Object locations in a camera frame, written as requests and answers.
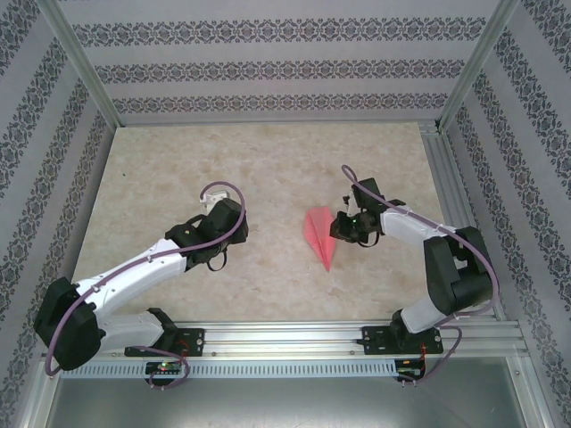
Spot pink paper sheet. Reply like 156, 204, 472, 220
304, 206, 339, 272

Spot grey metal sheet panel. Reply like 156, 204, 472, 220
44, 356, 550, 428

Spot aluminium side rails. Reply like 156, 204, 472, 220
418, 122, 508, 322

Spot right controller circuit board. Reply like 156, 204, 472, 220
396, 358, 426, 375

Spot controller circuit board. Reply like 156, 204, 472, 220
396, 358, 426, 375
145, 361, 185, 375

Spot left controller circuit board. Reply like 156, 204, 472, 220
145, 361, 185, 375

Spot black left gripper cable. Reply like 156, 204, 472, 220
205, 247, 229, 273

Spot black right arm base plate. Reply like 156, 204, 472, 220
361, 325, 444, 357

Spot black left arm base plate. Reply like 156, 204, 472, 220
126, 327, 207, 358

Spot aluminium mounting rail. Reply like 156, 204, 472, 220
42, 318, 524, 360

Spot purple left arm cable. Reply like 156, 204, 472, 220
46, 180, 248, 390

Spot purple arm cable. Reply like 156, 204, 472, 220
341, 164, 501, 388
46, 180, 248, 390

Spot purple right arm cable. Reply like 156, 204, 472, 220
341, 164, 501, 388

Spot slotted grey cable duct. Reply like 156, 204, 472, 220
59, 358, 399, 380

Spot aluminium frame post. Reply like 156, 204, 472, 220
37, 0, 122, 130
435, 0, 521, 133

